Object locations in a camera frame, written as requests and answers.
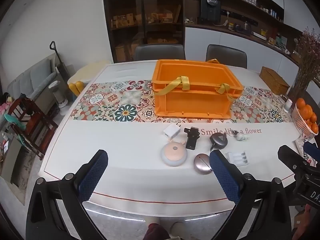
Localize floral placemat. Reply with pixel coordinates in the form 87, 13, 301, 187
296, 137, 318, 165

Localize upright vacuum cleaner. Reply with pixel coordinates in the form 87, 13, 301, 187
49, 41, 69, 80

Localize grey sofa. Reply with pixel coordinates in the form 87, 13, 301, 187
5, 57, 59, 100

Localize grey dining chair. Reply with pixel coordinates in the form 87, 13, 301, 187
205, 44, 247, 68
134, 44, 186, 62

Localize woven brown tissue box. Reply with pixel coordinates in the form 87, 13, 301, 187
259, 66, 290, 95

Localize white plastic fruit basket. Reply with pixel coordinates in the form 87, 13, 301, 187
292, 102, 319, 140

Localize person's maroon trouser leg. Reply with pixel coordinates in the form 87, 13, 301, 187
144, 224, 170, 240

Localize dark wooden glass cabinet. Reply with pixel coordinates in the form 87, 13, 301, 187
101, 0, 185, 64

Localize dried pink flower bouquet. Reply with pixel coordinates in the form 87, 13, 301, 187
287, 27, 320, 100

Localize pile of oranges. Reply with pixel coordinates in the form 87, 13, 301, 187
296, 98, 320, 133

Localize black coffee machine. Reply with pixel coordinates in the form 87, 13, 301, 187
197, 0, 222, 25

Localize white astronaut keychain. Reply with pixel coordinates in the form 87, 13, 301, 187
228, 132, 250, 142

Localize white tablecloth with tile pattern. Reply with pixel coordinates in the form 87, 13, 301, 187
37, 60, 320, 213

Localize orange plastic crate yellow straps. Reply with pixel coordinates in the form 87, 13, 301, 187
152, 59, 244, 119

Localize pink plush toy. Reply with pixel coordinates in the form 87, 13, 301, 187
0, 95, 13, 113

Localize white slipper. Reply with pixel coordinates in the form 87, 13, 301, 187
170, 221, 187, 238

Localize rose gold oval case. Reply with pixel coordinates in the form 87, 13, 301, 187
193, 153, 214, 174

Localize dark wooden high chair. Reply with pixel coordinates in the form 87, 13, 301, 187
5, 97, 59, 160

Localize pink round night lamp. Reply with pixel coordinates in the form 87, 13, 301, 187
161, 139, 190, 167

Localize black clip mount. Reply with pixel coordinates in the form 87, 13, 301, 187
184, 127, 200, 150

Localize white tower fan heater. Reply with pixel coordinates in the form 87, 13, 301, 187
49, 81, 68, 108

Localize white plug charger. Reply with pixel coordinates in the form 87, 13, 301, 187
163, 124, 181, 139

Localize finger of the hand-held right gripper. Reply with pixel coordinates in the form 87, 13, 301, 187
303, 141, 320, 167
277, 144, 311, 181

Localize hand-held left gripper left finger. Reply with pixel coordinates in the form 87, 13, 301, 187
26, 149, 109, 240

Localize dark wooden wall shelf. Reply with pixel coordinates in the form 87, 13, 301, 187
184, 0, 320, 65

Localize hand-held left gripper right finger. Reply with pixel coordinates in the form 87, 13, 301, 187
209, 149, 293, 240

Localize yellow chair cream cushion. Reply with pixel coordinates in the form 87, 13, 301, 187
67, 60, 113, 97

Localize dark round retractable device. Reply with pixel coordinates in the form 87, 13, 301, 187
209, 132, 228, 152

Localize white rectangular plastic case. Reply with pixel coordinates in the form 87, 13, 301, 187
226, 151, 250, 167

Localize teal cloth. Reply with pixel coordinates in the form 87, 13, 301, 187
5, 114, 25, 130

